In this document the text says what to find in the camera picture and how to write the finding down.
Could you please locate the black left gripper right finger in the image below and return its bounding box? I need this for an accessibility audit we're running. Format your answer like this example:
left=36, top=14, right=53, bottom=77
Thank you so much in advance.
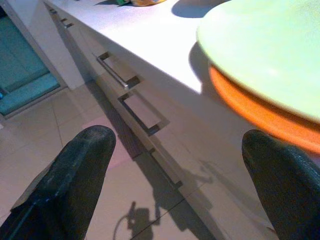
left=241, top=129, right=320, bottom=240

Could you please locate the glass door with grey frame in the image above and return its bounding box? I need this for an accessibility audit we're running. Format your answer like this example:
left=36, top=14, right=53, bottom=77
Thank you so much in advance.
left=0, top=4, right=62, bottom=118

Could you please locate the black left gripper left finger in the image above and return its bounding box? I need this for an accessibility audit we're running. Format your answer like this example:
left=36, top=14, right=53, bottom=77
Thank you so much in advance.
left=0, top=125, right=117, bottom=240

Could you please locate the yellow red noodle pack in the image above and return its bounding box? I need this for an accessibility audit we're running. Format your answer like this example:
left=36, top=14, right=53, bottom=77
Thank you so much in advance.
left=131, top=0, right=167, bottom=7

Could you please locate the white kitchen counter cabinet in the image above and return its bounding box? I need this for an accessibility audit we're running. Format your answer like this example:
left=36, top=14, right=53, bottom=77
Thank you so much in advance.
left=43, top=0, right=320, bottom=240

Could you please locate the orange round plate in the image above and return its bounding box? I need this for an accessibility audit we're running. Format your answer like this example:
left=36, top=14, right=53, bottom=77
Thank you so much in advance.
left=208, top=61, right=320, bottom=155

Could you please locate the light green round plate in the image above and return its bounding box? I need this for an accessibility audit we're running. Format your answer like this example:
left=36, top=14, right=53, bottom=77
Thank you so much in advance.
left=196, top=0, right=320, bottom=126

